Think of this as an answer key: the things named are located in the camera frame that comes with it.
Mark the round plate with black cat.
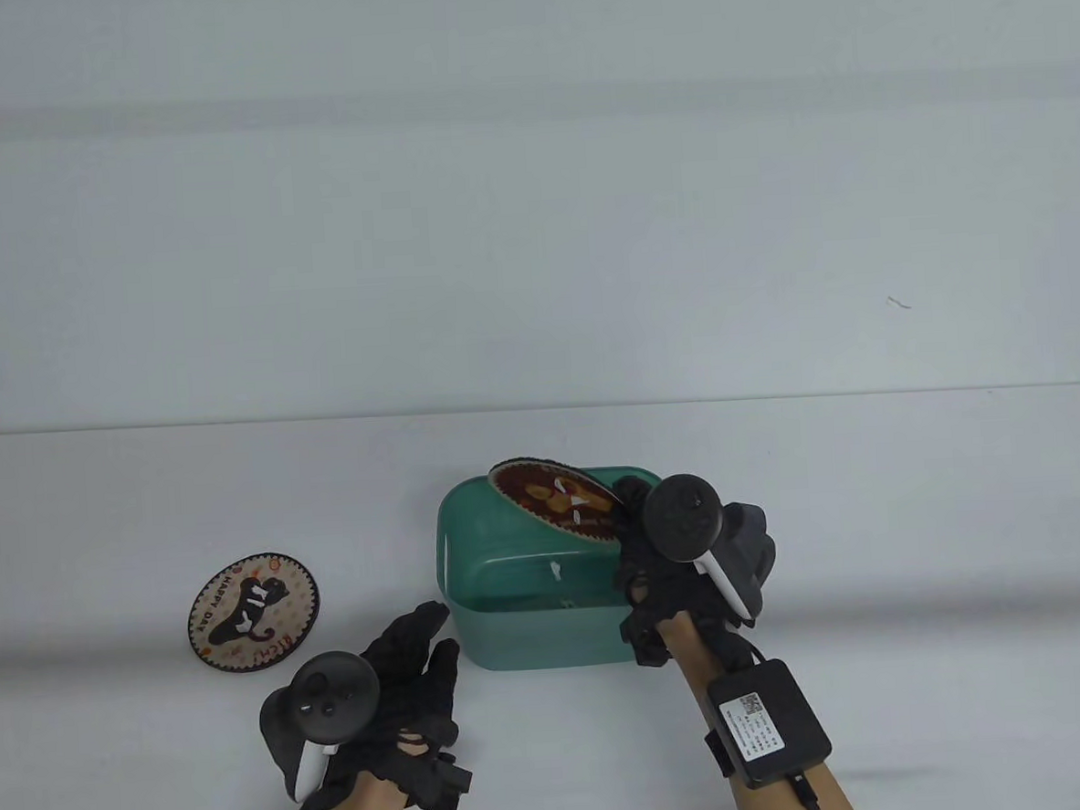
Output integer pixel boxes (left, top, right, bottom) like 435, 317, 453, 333
183, 548, 324, 671

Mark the black sensor box with label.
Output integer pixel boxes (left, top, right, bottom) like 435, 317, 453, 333
706, 656, 835, 793

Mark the black white right hand controller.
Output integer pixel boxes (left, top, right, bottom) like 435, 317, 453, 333
639, 468, 782, 636

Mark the green plastic bin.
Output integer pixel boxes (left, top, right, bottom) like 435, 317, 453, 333
433, 466, 677, 675

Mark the black left wrist camera module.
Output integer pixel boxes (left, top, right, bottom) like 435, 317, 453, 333
402, 744, 476, 810

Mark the black white left hand controller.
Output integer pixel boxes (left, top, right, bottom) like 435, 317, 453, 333
257, 648, 388, 805

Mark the person's left hand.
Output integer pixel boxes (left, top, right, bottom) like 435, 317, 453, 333
308, 602, 472, 809

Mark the person's right hand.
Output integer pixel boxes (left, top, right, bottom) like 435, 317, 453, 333
609, 469, 756, 641

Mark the brown patterned round plate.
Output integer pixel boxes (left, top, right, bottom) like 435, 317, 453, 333
487, 453, 624, 550

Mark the black white hand controller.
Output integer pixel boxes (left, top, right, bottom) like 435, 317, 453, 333
639, 468, 782, 636
257, 648, 388, 805

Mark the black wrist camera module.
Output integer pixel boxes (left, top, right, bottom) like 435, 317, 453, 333
618, 598, 674, 672
402, 744, 476, 810

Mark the person's right forearm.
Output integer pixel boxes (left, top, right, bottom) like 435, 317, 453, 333
655, 604, 860, 810

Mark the black right wrist camera module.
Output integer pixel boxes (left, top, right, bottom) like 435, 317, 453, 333
618, 598, 674, 672

